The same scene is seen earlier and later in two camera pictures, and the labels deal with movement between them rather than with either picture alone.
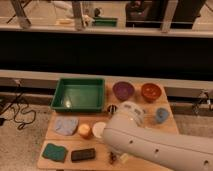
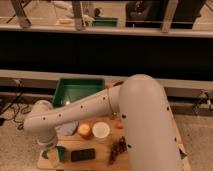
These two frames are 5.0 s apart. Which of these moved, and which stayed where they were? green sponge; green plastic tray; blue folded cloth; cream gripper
Moved: cream gripper
Stayed: green plastic tray; blue folded cloth; green sponge
